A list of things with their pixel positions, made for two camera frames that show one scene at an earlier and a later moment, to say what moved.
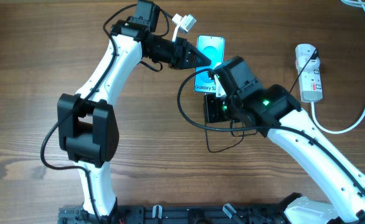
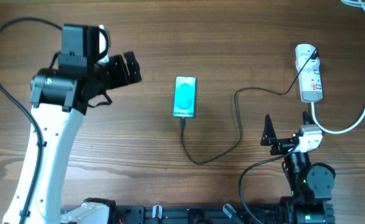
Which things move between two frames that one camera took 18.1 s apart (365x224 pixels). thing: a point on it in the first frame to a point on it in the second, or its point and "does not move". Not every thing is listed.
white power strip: [308, 63] does not move
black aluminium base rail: [180, 214] does not move
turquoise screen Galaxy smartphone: [213, 48] to [184, 97]
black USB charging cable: [242, 135] to [236, 93]
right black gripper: [210, 107] to [282, 145]
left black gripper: [181, 49] to [121, 75]
